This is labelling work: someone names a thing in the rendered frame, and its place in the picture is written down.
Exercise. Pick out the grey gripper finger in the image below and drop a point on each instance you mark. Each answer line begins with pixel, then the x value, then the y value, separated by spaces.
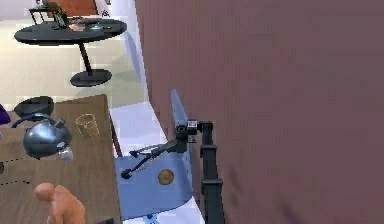
pixel 146 149
pixel 146 163

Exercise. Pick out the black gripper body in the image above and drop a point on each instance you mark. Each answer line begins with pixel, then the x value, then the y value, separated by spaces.
pixel 181 135

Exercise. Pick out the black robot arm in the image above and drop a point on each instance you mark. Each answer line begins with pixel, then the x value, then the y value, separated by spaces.
pixel 210 173

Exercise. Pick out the red yellow apple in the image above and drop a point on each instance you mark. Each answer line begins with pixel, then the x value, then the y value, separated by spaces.
pixel 165 176

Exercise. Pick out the blue chair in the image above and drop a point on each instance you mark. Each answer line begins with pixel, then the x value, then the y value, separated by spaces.
pixel 153 186

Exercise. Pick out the clear drinking glass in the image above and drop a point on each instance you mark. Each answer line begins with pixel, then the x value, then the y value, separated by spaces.
pixel 87 126

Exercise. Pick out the brown wooden table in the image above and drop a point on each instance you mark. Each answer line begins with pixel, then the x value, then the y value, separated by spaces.
pixel 66 160

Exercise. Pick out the small glass shaker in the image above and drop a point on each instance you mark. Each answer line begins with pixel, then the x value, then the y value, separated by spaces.
pixel 66 154

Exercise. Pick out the orange figurine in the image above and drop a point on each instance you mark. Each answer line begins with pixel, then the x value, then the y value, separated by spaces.
pixel 61 205

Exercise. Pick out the dark grey kettle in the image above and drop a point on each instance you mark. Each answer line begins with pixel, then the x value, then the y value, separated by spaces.
pixel 45 137

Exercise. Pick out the purple object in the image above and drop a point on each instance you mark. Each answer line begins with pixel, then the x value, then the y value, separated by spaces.
pixel 3 115

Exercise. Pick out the green bottle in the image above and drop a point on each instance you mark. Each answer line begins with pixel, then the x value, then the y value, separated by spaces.
pixel 61 19

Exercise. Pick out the brown cabinet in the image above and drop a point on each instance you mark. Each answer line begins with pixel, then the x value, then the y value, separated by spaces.
pixel 76 7

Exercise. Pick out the black side table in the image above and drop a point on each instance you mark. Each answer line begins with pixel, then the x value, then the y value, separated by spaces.
pixel 41 11

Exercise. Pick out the black round pedestal table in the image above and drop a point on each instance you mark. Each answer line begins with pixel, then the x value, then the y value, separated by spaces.
pixel 71 33

